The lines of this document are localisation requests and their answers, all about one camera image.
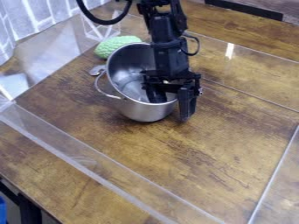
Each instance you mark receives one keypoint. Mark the clear acrylic barrier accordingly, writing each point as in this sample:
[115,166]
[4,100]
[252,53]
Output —
[223,168]

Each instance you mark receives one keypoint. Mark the green knitted toy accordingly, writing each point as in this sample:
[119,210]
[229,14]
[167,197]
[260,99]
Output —
[111,44]

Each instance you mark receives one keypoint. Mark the black bar in background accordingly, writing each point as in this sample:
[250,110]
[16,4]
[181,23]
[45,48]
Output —
[251,10]

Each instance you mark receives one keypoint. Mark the stainless steel pot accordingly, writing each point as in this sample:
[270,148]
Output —
[120,84]

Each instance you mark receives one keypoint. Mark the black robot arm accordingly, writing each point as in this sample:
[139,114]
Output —
[165,21]

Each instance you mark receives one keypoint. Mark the pink handled metal spoon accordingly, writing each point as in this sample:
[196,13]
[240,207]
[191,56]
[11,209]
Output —
[95,71]

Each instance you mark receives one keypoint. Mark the white patterned curtain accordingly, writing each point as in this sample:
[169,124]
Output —
[25,17]

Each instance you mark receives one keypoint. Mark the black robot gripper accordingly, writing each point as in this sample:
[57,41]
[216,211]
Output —
[172,77]

